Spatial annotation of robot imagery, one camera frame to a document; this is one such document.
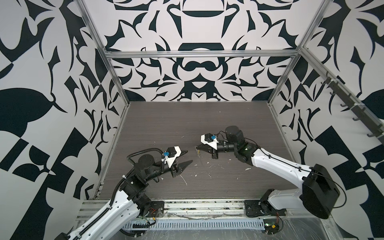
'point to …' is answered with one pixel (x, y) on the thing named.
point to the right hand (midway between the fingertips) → (198, 146)
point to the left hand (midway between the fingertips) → (189, 152)
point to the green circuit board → (271, 226)
